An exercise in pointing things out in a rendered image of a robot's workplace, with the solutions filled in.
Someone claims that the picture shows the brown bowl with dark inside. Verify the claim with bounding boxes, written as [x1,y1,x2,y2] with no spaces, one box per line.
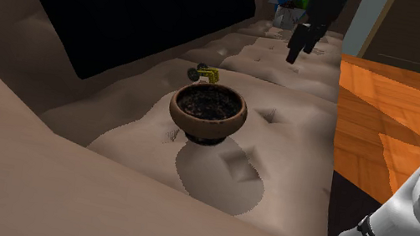
[164,77,252,152]

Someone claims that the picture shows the yellow toy vehicle black wheels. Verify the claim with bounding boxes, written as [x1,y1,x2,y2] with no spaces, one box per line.
[185,60,223,87]

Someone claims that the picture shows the black blanket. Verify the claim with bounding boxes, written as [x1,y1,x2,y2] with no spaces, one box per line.
[0,0,259,103]

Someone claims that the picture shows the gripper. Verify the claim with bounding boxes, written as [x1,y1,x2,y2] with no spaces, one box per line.
[284,0,350,72]

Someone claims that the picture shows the brown sofa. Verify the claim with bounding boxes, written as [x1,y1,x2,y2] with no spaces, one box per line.
[0,0,385,236]

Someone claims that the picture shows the white grey box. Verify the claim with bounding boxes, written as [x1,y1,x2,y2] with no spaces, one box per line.
[272,3,308,33]

